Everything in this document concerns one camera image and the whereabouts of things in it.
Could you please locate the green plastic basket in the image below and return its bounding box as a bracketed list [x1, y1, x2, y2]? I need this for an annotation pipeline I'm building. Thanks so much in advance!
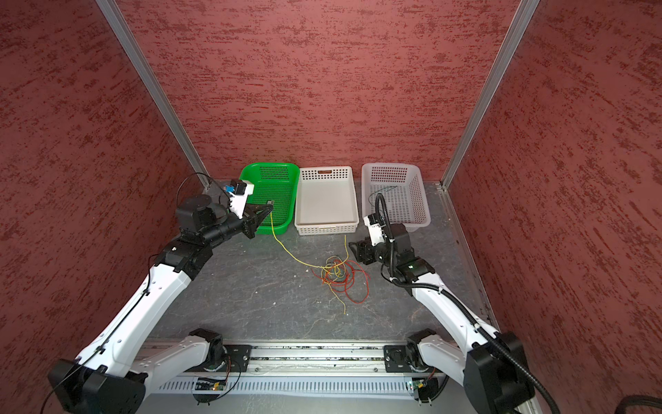
[240, 162, 300, 236]

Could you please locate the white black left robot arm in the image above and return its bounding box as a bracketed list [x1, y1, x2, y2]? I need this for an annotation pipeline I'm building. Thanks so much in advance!
[48, 194, 273, 413]

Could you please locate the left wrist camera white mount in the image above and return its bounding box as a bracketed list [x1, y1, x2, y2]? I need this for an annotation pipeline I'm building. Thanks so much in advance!
[225, 179, 254, 219]

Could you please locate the right small circuit board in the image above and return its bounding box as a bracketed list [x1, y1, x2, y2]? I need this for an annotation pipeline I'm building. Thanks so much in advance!
[408, 379, 439, 404]

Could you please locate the black corrugated cable conduit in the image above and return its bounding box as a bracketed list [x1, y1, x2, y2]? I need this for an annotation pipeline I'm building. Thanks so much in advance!
[374, 192, 562, 414]

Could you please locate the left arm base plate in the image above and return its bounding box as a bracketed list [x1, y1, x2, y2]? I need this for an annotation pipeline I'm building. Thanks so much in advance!
[200, 344, 253, 373]

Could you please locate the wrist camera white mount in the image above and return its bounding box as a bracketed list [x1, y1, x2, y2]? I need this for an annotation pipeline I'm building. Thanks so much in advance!
[225, 179, 254, 219]
[364, 213, 386, 247]

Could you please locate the aluminium corner post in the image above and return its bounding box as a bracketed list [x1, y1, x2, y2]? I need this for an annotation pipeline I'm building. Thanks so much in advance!
[441, 0, 540, 191]
[96, 0, 210, 189]

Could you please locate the aluminium corner post right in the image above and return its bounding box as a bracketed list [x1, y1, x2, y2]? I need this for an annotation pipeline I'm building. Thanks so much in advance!
[441, 0, 540, 191]

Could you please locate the dark green wire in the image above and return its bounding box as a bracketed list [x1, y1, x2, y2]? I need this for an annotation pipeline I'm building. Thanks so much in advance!
[368, 185, 400, 208]

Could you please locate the white slotted cable duct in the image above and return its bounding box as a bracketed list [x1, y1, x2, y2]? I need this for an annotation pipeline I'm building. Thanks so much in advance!
[155, 376, 413, 400]

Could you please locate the left small circuit board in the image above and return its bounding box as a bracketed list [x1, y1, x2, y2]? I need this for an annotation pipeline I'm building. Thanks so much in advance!
[194, 378, 228, 393]

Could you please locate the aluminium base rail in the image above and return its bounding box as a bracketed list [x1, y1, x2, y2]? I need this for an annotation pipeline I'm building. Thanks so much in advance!
[84, 338, 544, 414]

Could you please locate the small circuit board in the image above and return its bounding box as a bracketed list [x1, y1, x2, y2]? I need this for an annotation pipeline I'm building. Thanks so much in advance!
[408, 379, 439, 404]
[194, 378, 228, 393]

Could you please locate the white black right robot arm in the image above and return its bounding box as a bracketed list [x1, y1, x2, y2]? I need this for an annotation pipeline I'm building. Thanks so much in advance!
[348, 224, 535, 413]

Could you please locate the aluminium corner post left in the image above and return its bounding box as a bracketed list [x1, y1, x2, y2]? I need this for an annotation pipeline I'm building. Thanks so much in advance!
[96, 0, 210, 189]

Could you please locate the translucent white slotted basket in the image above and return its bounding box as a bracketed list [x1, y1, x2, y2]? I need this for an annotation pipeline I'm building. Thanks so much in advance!
[361, 163, 431, 232]

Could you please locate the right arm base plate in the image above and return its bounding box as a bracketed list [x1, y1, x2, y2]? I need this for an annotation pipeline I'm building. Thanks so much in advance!
[383, 344, 451, 374]

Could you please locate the cream perforated basket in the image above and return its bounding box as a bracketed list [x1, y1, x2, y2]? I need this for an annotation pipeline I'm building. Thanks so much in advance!
[294, 167, 360, 236]

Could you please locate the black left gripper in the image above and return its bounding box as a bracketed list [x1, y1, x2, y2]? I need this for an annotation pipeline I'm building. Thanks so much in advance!
[202, 203, 273, 246]

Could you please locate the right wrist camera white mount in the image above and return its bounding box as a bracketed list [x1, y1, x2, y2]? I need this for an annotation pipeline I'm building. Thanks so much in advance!
[364, 213, 386, 247]

